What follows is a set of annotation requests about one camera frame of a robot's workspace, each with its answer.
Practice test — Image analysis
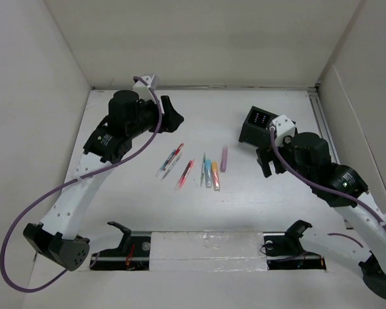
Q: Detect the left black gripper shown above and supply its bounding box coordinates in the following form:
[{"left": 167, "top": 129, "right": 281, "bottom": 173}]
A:
[{"left": 127, "top": 95, "right": 183, "bottom": 138}]

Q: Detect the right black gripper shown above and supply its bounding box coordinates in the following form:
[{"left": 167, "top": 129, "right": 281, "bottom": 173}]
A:
[{"left": 257, "top": 135, "right": 314, "bottom": 185}]

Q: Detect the red grip gel pen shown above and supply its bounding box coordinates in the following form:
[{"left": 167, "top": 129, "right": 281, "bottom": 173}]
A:
[{"left": 163, "top": 143, "right": 184, "bottom": 171}]

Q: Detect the dark blue clear pen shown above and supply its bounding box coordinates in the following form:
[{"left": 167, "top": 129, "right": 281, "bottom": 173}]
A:
[{"left": 161, "top": 153, "right": 183, "bottom": 181}]

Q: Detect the purple highlighter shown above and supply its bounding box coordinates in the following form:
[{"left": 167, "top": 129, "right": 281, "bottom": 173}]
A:
[{"left": 220, "top": 146, "right": 228, "bottom": 173}]

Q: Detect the teal blue pen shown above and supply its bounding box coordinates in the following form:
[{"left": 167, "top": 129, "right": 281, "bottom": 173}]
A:
[{"left": 155, "top": 149, "right": 176, "bottom": 177}]

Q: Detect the orange highlighter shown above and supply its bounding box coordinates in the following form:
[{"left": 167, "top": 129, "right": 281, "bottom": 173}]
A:
[{"left": 211, "top": 162, "right": 221, "bottom": 192}]

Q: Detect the green clear pen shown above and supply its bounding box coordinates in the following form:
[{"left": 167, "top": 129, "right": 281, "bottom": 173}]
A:
[{"left": 200, "top": 153, "right": 206, "bottom": 187}]

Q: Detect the blue highlighter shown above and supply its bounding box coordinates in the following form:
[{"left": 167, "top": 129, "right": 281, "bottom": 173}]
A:
[{"left": 205, "top": 159, "right": 212, "bottom": 188}]

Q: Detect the dark red pen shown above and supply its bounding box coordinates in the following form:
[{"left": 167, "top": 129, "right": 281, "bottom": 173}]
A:
[{"left": 176, "top": 160, "right": 195, "bottom": 190}]

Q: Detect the bright red clear pen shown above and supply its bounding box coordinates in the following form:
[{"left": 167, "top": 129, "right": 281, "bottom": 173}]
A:
[{"left": 175, "top": 160, "right": 194, "bottom": 190}]

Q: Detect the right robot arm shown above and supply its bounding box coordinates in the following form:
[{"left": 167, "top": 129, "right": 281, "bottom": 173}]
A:
[{"left": 257, "top": 129, "right": 386, "bottom": 300}]

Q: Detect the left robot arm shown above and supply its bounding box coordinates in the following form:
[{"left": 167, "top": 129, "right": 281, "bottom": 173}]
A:
[{"left": 23, "top": 90, "right": 184, "bottom": 271}]

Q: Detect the black pen holder box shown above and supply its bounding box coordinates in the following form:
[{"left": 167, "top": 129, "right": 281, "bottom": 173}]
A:
[{"left": 239, "top": 106, "right": 278, "bottom": 147}]

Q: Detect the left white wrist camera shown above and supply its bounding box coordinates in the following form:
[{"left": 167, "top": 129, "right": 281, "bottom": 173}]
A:
[{"left": 133, "top": 73, "right": 159, "bottom": 98}]

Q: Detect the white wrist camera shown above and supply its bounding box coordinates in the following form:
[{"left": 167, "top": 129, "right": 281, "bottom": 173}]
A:
[
  {"left": 269, "top": 115, "right": 296, "bottom": 147},
  {"left": 133, "top": 73, "right": 159, "bottom": 98}
]

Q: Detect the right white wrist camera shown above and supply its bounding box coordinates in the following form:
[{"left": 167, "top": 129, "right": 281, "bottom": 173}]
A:
[{"left": 269, "top": 115, "right": 296, "bottom": 147}]

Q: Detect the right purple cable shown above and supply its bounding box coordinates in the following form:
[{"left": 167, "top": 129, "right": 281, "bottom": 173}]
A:
[{"left": 269, "top": 125, "right": 386, "bottom": 248}]

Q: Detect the purple cable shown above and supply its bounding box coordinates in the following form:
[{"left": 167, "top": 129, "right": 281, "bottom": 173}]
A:
[
  {"left": 1, "top": 75, "right": 165, "bottom": 294},
  {"left": 269, "top": 125, "right": 386, "bottom": 248}
]

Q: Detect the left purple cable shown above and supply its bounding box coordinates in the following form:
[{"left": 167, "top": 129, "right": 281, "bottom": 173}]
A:
[{"left": 1, "top": 75, "right": 165, "bottom": 294}]

